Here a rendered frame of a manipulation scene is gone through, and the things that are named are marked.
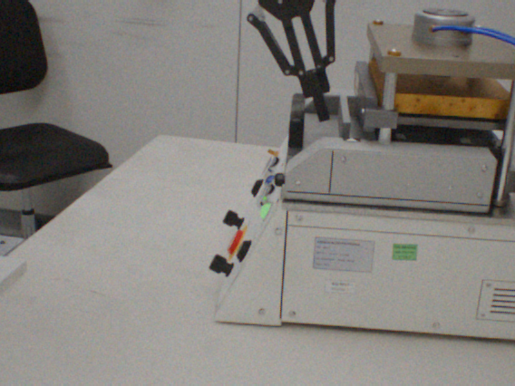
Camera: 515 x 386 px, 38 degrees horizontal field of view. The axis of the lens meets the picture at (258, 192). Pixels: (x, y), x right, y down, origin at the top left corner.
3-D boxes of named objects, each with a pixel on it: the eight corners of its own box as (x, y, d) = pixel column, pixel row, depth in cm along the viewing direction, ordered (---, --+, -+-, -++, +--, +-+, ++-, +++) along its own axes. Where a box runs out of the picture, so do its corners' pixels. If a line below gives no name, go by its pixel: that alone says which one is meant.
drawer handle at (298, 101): (304, 119, 113) (306, 92, 112) (302, 149, 99) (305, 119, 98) (291, 118, 113) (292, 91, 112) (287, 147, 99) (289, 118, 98)
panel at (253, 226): (238, 225, 129) (289, 132, 122) (215, 313, 101) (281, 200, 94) (227, 219, 128) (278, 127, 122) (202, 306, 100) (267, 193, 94)
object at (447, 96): (480, 93, 113) (490, 29, 109) (516, 135, 92) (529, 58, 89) (364, 86, 114) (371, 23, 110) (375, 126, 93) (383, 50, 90)
